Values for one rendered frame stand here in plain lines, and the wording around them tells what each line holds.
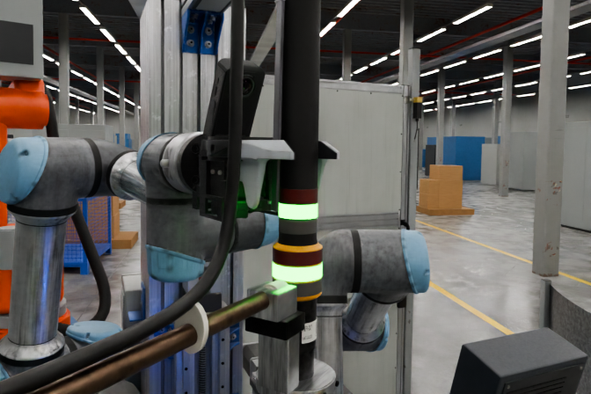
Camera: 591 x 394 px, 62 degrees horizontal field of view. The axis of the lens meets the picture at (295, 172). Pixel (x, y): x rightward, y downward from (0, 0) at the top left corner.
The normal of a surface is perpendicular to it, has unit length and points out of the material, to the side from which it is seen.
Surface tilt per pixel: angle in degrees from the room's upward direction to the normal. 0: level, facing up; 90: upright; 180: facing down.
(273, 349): 90
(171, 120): 90
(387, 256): 68
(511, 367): 15
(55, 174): 96
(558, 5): 90
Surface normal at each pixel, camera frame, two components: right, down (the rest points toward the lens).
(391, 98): 0.42, 0.06
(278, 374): -0.50, 0.04
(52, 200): 0.61, 0.25
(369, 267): 0.04, 0.03
